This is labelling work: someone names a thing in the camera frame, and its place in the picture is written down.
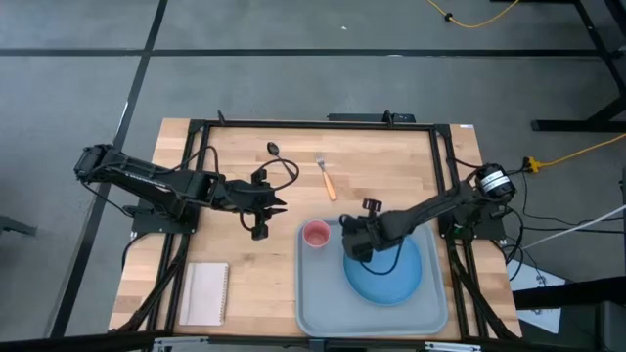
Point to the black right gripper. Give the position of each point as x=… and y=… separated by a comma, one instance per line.
x=362, y=237

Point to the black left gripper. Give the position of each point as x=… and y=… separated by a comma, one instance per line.
x=244, y=198

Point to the pink ribbed cup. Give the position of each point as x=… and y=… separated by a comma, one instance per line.
x=316, y=239

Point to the dark metal spoon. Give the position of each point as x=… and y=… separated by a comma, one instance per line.
x=273, y=148

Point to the blue plate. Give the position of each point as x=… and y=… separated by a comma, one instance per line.
x=391, y=288

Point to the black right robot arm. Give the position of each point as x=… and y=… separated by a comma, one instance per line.
x=430, y=205

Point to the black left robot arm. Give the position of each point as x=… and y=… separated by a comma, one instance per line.
x=147, y=178

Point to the grey plastic tray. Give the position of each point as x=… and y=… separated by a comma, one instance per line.
x=323, y=303

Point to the black mounted box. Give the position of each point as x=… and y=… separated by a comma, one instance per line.
x=260, y=232

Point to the white spiral notebook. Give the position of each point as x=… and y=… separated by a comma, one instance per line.
x=203, y=293

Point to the white paper sheet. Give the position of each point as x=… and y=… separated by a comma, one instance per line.
x=530, y=281

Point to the black metal stand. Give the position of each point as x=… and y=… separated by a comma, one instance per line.
x=577, y=125

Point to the grey metal foot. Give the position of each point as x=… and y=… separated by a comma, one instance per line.
x=14, y=225

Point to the black furniture piece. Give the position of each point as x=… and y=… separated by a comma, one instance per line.
x=611, y=322

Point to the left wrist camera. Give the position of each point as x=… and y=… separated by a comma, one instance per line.
x=261, y=178

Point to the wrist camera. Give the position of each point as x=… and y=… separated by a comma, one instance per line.
x=371, y=201
x=261, y=178

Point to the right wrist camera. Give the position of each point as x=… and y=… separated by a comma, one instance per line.
x=371, y=201

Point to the black aluminium table frame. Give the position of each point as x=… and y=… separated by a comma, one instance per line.
x=318, y=125

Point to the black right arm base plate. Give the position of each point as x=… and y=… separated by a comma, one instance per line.
x=489, y=230

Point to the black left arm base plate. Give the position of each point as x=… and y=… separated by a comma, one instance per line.
x=147, y=222

